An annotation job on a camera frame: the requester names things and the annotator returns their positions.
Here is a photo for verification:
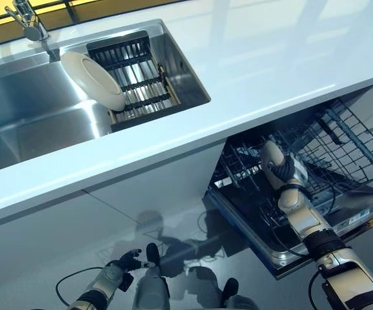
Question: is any robot leg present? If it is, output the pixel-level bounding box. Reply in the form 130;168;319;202
132;243;172;310
217;276;259;310

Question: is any built-in dishwasher with door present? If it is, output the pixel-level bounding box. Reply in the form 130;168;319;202
202;92;373;280

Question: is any chrome pull-down kitchen faucet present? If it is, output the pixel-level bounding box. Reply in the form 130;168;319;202
5;0;60;61

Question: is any stainless steel kitchen sink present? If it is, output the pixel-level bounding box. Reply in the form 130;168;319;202
0;18;212;177

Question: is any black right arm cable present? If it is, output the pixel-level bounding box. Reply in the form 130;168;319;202
259;180;338;310

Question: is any robot right leg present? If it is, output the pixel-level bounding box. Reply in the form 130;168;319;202
217;276;259;310

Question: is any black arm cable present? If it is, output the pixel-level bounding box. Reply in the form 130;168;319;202
55;265;110;308
259;180;338;310

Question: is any robot left leg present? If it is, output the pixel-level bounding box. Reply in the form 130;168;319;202
132;243;172;310

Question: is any grey wire dishwasher cup basket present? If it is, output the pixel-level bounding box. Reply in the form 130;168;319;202
288;98;373;185

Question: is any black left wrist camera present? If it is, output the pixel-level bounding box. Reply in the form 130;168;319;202
120;273;136;292

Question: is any black sink dish rack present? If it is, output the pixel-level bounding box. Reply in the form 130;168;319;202
86;30;188;133

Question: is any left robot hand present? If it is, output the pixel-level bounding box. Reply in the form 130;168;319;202
117;248;150;272

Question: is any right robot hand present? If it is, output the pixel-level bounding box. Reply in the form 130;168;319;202
267;156;308;192

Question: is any cream round plate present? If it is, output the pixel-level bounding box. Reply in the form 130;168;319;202
259;139;286;188
60;51;127;112

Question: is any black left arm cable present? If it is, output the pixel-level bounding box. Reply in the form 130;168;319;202
55;265;110;308

